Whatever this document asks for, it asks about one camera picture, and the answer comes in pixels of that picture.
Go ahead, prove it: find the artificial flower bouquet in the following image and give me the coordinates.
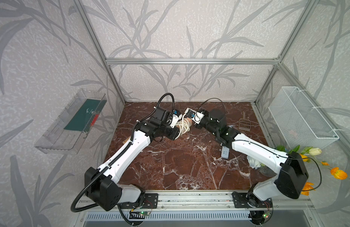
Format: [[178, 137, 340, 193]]
[[243, 141, 348, 199]]

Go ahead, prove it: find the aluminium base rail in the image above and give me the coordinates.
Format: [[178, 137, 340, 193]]
[[75, 189, 315, 212]]

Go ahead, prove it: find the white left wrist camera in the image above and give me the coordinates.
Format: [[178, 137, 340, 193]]
[[170, 109, 183, 128]]

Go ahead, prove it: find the green card in bin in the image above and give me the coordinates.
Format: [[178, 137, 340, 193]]
[[64, 99, 101, 133]]

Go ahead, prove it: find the light blue power strip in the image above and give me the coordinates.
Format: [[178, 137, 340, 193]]
[[221, 146, 230, 159]]

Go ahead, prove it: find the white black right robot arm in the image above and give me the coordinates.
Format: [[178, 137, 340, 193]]
[[189, 109, 309, 208]]

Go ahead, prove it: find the clear plastic wall bin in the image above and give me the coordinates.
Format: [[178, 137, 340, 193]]
[[34, 89, 107, 155]]

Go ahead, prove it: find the beige plastic litter scoop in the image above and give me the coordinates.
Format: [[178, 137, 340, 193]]
[[238, 111, 251, 131]]

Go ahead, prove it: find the pink power strip block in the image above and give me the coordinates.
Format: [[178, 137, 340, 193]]
[[176, 118, 193, 135]]

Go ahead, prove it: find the black corrugated cable conduit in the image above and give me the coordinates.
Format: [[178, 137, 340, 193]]
[[70, 92, 176, 213]]

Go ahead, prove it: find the white wire mesh basket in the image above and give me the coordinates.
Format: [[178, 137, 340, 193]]
[[269, 87, 339, 149]]

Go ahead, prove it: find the cream white extension cord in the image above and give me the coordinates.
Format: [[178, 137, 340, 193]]
[[174, 116, 191, 140]]

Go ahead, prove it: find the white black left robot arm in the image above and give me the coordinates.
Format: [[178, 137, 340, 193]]
[[85, 107, 183, 211]]

